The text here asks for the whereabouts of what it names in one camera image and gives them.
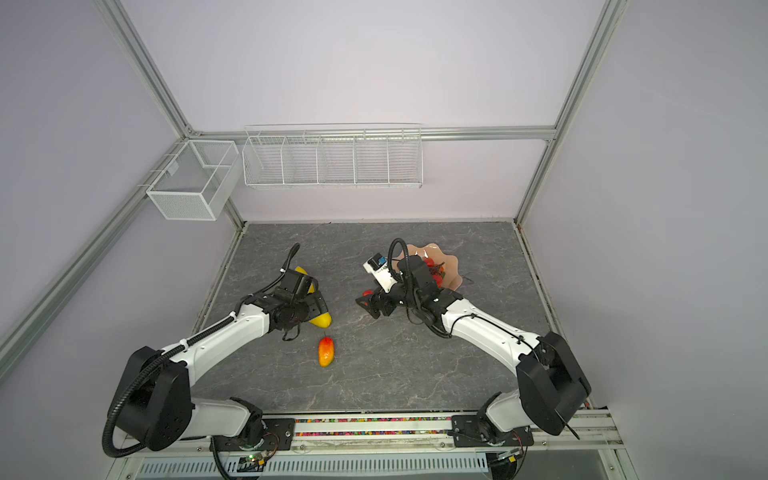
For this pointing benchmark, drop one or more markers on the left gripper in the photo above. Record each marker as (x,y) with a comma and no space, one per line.
(317,306)

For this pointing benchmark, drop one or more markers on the aluminium front rail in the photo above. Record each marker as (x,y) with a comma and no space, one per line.
(398,434)

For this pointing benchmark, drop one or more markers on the yellow fake fruit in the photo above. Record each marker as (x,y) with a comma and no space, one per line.
(310,281)
(322,321)

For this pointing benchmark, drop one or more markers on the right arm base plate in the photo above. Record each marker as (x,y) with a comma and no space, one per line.
(474,431)

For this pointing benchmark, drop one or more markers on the long white wire basket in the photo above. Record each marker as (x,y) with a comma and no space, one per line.
(333,155)

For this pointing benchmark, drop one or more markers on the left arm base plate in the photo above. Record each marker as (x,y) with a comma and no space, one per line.
(270,435)

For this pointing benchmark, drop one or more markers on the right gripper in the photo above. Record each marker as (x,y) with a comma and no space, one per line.
(375,300)

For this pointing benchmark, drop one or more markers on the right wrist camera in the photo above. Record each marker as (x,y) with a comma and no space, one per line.
(377,266)

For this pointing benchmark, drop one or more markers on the pink scalloped fruit bowl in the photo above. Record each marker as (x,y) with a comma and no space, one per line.
(453,280)

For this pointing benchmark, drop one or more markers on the white mesh box basket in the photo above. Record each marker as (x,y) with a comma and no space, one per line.
(198,180)

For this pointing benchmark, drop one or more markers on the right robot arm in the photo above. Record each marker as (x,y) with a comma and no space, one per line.
(550,384)

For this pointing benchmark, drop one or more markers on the red strawberry bunch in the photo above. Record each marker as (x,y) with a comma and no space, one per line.
(436,270)

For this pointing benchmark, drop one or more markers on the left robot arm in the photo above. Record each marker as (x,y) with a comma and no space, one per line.
(153,406)

